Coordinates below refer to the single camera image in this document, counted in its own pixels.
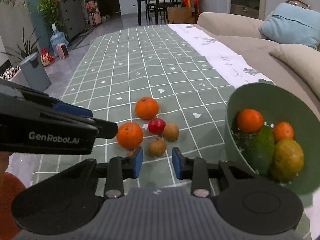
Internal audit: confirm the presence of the small brown longan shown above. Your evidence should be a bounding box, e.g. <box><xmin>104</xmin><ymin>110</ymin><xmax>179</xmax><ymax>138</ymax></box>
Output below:
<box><xmin>149</xmin><ymin>138</ymin><xmax>167</xmax><ymax>157</ymax></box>
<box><xmin>162</xmin><ymin>123</ymin><xmax>180</xmax><ymax>142</ymax></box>

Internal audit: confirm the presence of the large orange tangerine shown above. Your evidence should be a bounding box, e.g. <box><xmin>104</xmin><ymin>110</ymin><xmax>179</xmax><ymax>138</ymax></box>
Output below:
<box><xmin>135</xmin><ymin>96</ymin><xmax>159</xmax><ymax>120</ymax></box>

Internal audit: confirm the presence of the small red fruit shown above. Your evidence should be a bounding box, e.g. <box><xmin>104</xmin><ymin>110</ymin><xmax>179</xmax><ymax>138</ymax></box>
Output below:
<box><xmin>148</xmin><ymin>118</ymin><xmax>166</xmax><ymax>134</ymax></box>

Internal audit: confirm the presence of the green cucumber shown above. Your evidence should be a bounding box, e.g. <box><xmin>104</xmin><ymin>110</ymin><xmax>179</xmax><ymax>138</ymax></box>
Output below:
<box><xmin>233</xmin><ymin>125</ymin><xmax>275</xmax><ymax>176</ymax></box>

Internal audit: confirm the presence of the yellow green pear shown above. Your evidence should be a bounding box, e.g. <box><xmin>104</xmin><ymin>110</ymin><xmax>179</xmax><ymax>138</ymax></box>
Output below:
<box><xmin>270</xmin><ymin>139</ymin><xmax>304</xmax><ymax>183</ymax></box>

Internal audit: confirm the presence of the green plastic colander bowl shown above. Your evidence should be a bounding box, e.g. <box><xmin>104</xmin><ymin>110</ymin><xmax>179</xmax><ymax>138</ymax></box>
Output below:
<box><xmin>225</xmin><ymin>83</ymin><xmax>319</xmax><ymax>195</ymax></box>

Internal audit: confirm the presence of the grey trash bin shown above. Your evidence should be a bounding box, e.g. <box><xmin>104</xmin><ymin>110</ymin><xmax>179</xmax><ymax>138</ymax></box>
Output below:
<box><xmin>19</xmin><ymin>53</ymin><xmax>51</xmax><ymax>92</ymax></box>

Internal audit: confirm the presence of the red toy on floor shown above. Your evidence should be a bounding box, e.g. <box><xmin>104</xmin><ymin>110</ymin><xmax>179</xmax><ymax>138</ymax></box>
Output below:
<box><xmin>41</xmin><ymin>47</ymin><xmax>54</xmax><ymax>67</ymax></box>

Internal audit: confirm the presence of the pink small heater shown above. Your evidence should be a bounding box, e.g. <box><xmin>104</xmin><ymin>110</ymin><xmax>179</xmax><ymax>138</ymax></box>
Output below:
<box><xmin>56</xmin><ymin>43</ymin><xmax>69</xmax><ymax>59</ymax></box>

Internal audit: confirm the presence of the green checked tablecloth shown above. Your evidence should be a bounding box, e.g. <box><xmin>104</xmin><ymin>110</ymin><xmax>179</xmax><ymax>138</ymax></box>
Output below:
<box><xmin>32</xmin><ymin>23</ymin><xmax>313</xmax><ymax>238</ymax></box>

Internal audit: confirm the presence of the blue water bottle jug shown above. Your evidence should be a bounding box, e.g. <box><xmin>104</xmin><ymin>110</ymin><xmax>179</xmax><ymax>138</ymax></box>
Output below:
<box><xmin>50</xmin><ymin>23</ymin><xmax>69</xmax><ymax>57</ymax></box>

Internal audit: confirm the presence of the dark grey cabinet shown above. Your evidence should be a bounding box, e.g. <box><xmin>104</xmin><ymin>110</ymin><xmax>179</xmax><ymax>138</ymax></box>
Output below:
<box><xmin>58</xmin><ymin>0</ymin><xmax>86</xmax><ymax>41</ymax></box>

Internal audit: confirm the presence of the green potted plant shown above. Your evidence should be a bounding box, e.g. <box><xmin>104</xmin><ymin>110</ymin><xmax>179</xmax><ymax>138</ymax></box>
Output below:
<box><xmin>37</xmin><ymin>0</ymin><xmax>68</xmax><ymax>30</ymax></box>

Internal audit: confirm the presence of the beige sofa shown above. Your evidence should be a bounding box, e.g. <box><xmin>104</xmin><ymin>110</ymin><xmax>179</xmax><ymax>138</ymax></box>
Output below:
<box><xmin>196</xmin><ymin>12</ymin><xmax>319</xmax><ymax>116</ymax></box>

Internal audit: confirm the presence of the black dining chair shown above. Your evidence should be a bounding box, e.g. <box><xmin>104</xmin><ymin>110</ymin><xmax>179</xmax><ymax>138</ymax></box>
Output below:
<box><xmin>145</xmin><ymin>0</ymin><xmax>178</xmax><ymax>24</ymax></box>

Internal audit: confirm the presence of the beige cushion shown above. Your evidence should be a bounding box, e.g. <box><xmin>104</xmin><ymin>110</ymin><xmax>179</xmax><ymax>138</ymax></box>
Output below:
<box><xmin>269</xmin><ymin>44</ymin><xmax>320</xmax><ymax>98</ymax></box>

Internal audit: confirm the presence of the light blue cushion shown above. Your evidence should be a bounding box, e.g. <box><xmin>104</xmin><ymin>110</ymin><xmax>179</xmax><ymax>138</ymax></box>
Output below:
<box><xmin>259</xmin><ymin>3</ymin><xmax>319</xmax><ymax>49</ymax></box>

